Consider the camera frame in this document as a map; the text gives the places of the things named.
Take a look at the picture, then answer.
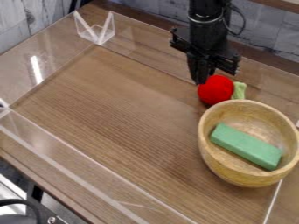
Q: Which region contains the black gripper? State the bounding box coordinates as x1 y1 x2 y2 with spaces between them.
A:
169 27 240 85

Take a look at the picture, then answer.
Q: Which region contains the red plush fruit green leaf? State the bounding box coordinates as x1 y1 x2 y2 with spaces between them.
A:
197 74 247 105

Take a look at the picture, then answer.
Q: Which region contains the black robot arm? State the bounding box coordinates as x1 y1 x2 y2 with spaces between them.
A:
169 0 241 85

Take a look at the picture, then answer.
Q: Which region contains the wooden bowl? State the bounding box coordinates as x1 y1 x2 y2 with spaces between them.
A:
197 100 299 188

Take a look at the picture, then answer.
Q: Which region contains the green rectangular block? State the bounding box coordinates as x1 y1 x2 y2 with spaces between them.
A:
209 123 281 171

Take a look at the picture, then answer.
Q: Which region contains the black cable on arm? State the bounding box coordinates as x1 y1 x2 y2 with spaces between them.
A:
223 3 248 38

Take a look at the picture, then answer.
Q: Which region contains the clear acrylic tray wall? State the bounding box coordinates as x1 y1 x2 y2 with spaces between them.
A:
0 102 197 224

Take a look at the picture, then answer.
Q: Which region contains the black metal table frame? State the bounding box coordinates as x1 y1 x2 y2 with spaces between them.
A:
24 182 70 224

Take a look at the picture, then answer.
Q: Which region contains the black cable bottom left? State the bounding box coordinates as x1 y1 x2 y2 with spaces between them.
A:
0 198 38 224

